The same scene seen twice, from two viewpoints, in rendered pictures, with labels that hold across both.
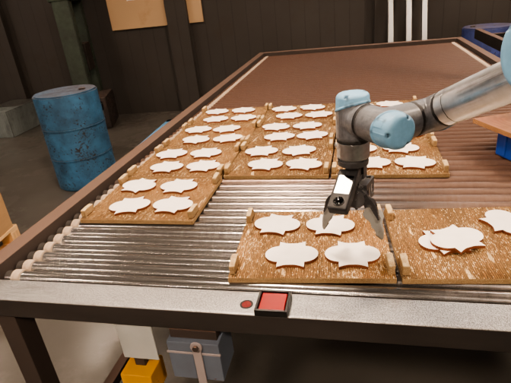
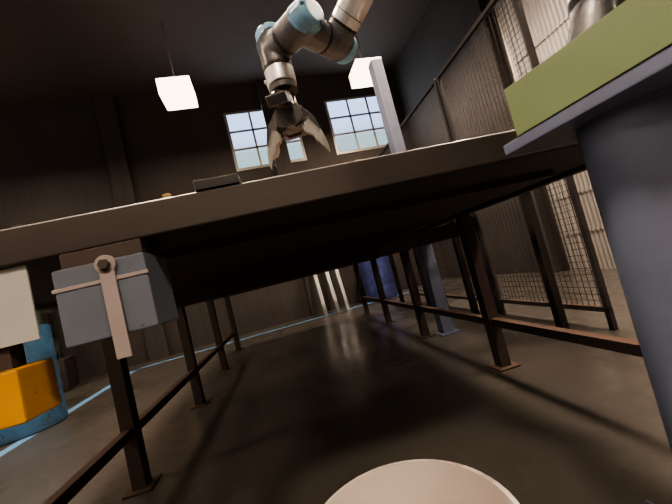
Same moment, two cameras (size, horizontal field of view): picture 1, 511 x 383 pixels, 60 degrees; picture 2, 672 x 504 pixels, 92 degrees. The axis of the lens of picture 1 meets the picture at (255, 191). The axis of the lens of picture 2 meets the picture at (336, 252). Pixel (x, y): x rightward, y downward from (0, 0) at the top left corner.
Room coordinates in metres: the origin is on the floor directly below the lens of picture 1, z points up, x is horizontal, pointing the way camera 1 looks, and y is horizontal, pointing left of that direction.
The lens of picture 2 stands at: (0.21, 0.07, 0.73)
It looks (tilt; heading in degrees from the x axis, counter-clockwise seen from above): 3 degrees up; 336
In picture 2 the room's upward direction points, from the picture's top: 14 degrees counter-clockwise
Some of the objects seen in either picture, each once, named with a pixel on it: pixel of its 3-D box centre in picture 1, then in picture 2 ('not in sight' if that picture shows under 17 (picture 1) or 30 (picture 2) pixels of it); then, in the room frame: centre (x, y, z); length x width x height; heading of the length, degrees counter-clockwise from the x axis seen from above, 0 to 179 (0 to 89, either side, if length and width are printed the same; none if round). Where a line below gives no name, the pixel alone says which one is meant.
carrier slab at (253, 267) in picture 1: (311, 242); not in sight; (1.05, -0.14, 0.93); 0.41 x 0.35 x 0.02; 79
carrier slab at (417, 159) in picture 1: (385, 155); not in sight; (1.61, -0.53, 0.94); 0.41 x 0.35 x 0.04; 75
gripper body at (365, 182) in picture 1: (354, 180); (289, 111); (0.96, -0.24, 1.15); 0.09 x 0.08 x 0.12; 148
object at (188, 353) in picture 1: (201, 349); (120, 300); (0.86, 0.18, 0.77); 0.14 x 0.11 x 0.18; 76
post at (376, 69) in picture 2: not in sight; (409, 194); (2.42, -1.73, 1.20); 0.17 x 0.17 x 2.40; 76
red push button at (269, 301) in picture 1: (273, 303); not in sight; (0.82, -0.01, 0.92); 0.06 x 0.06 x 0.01; 76
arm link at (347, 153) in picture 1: (351, 150); (279, 80); (0.95, -0.23, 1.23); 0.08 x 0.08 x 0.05
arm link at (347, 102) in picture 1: (353, 116); (274, 50); (0.95, -0.24, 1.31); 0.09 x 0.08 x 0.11; 23
